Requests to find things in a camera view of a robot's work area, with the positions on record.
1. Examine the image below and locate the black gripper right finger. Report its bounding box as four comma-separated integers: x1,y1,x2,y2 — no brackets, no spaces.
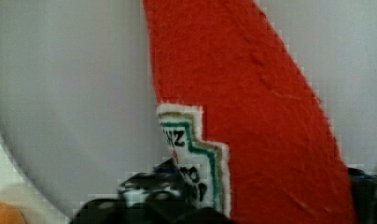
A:
348,168,377,224

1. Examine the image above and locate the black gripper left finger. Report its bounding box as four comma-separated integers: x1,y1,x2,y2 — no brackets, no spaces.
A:
69,160,233,224

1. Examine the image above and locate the orange slice toy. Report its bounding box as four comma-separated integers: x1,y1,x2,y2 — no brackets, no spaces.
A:
0,202,26,224

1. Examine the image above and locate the grey round plate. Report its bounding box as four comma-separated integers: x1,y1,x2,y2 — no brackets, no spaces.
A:
0,0,377,224

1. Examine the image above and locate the red plush ketchup bottle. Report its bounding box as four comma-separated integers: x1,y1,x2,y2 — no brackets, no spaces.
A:
143,0,357,224

